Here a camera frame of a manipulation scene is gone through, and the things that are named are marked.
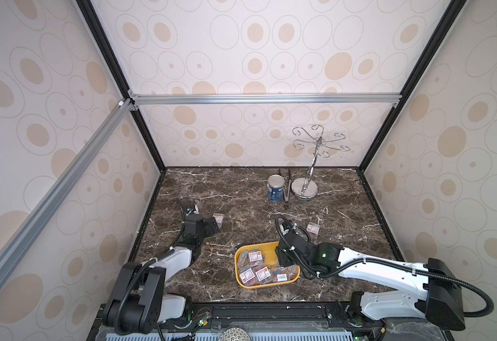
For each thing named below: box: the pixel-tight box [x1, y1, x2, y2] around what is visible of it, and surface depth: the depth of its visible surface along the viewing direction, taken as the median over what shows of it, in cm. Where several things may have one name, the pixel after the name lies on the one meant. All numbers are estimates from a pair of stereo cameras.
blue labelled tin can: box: [266, 174, 285, 203], surface depth 103 cm
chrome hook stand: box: [291, 124, 351, 201], surface depth 92 cm
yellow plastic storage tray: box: [234, 241, 302, 290], surface depth 81 cm
